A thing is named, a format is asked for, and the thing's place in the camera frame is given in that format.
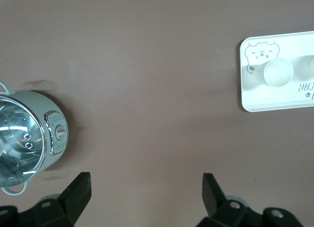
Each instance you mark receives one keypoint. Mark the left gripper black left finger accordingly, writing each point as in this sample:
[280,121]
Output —
[73,195]

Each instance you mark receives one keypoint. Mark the white bear print tray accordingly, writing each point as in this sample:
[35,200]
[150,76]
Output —
[269,99]

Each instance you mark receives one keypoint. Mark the grey-green electric cooking pot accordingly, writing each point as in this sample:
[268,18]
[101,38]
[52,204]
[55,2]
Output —
[50,107]

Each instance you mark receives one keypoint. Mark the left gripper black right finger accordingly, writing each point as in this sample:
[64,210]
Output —
[216,202]

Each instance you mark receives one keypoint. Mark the white IKEA cup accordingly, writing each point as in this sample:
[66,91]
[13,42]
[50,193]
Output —
[278,73]

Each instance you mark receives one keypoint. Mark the glass pot lid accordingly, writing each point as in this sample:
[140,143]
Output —
[19,138]

